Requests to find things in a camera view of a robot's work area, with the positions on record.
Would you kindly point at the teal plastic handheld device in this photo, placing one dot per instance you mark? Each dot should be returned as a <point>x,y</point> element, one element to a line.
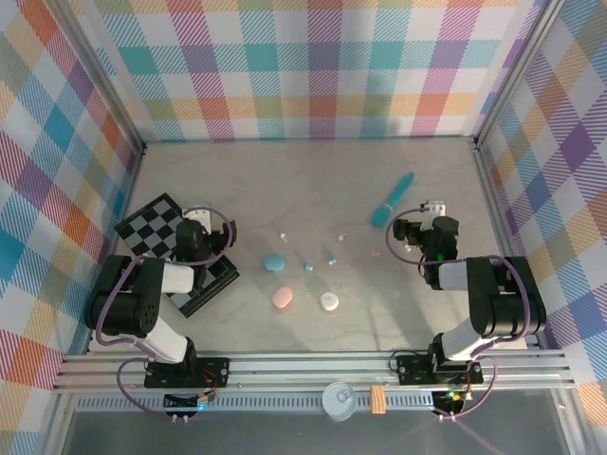
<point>391,201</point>

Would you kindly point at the pink earbud charging case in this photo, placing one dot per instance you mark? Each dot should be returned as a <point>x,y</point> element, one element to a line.
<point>282,298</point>

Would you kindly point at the blue earbud charging case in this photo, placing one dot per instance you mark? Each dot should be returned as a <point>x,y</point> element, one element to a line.
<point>274,263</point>

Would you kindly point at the small cork block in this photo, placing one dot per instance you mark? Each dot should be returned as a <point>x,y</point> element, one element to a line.
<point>377,400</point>

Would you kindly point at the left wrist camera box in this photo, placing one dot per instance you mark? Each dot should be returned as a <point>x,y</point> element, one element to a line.
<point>201,219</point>

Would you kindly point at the white round cap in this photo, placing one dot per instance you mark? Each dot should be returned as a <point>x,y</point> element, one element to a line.
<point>329,302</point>

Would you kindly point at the small controller circuit board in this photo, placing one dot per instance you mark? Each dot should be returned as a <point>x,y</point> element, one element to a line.
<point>201,400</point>
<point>453,395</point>

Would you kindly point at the aluminium corner post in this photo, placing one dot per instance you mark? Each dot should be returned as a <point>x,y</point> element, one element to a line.
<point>515,71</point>
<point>104,71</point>

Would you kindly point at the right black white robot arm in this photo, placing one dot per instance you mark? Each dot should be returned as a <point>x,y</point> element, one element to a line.
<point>498,294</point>

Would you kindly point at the aluminium side rail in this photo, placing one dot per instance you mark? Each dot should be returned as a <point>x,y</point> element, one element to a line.
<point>490,189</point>
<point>129,189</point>

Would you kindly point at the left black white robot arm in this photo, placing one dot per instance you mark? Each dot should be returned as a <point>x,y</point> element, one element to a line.
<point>118,313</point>

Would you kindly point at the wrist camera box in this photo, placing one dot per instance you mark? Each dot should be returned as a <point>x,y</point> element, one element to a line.
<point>435,208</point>
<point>201,219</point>

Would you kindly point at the silver tin can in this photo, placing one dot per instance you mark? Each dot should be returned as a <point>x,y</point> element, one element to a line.
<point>338,400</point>

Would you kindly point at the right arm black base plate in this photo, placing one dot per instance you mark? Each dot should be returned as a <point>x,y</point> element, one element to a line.
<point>412,367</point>

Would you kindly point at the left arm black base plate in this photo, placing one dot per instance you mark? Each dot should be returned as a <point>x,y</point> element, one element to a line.
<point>213,367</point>

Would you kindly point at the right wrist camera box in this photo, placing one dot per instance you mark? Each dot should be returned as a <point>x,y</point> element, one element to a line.
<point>435,208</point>

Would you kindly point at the black grey folding chessboard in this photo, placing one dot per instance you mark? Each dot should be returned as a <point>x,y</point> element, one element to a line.
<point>147,223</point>

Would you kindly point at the wide aluminium mounting rail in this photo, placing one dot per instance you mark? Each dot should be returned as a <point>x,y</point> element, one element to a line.
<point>308,369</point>

